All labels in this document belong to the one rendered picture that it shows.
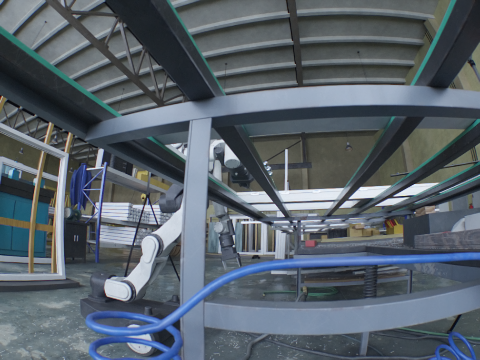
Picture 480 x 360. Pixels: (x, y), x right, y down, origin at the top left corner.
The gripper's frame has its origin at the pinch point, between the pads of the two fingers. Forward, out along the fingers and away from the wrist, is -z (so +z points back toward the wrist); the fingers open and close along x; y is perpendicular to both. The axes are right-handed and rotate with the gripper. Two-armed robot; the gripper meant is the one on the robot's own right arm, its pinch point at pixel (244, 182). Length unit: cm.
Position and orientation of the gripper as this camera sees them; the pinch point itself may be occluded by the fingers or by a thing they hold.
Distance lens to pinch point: 122.8
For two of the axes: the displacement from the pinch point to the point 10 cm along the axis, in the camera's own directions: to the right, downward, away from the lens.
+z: -2.3, -5.6, -8.0
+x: -9.7, 0.4, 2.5
